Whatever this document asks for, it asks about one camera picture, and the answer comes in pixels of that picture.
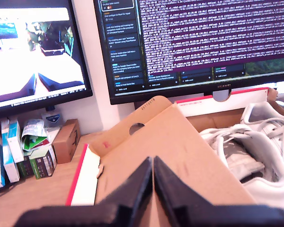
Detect wide black computer monitor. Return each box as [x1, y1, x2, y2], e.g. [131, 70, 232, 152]
[93, 0, 284, 105]

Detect white and blue carton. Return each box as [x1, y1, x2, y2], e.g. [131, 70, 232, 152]
[0, 119, 21, 183]
[7, 117, 25, 164]

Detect crumpled printed leaflet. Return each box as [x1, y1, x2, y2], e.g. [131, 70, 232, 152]
[20, 119, 49, 152]

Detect black monitor with white window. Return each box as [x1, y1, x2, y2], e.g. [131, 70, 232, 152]
[0, 0, 93, 119]

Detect brown cardboard box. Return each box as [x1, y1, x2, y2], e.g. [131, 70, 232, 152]
[52, 118, 81, 165]

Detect white pouch blue emblem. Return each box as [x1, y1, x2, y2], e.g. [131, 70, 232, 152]
[41, 112, 63, 128]

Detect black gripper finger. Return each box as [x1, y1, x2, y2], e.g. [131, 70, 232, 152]
[153, 155, 214, 226]
[97, 156, 154, 226]

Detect red cardboard shoebox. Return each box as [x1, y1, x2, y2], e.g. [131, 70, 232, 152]
[65, 87, 284, 227]

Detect green printed box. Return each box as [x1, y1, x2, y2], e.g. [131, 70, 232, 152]
[28, 145, 58, 179]

